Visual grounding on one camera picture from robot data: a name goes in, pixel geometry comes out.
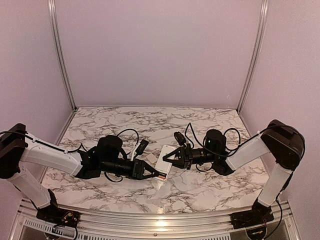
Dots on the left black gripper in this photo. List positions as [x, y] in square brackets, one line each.
[137, 170]

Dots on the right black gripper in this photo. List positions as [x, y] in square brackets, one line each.
[185, 156]

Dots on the black AAA battery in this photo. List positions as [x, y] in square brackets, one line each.
[163, 175]

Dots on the white remote control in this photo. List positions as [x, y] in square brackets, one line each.
[162, 166]

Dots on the white battery cover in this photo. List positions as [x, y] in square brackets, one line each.
[151, 158]

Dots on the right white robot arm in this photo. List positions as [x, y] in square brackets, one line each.
[284, 142]

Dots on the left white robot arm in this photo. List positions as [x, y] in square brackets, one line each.
[17, 146]

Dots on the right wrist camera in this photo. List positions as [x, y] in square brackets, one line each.
[180, 138]

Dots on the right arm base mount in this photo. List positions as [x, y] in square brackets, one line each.
[249, 218]

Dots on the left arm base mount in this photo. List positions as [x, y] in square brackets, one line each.
[56, 215]

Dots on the front aluminium rail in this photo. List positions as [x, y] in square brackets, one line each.
[108, 225]

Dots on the right aluminium frame post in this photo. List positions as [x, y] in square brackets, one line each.
[261, 28]

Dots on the aluminium frame post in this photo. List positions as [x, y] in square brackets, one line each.
[59, 52]
[261, 28]

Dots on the left aluminium frame post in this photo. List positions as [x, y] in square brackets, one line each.
[59, 52]

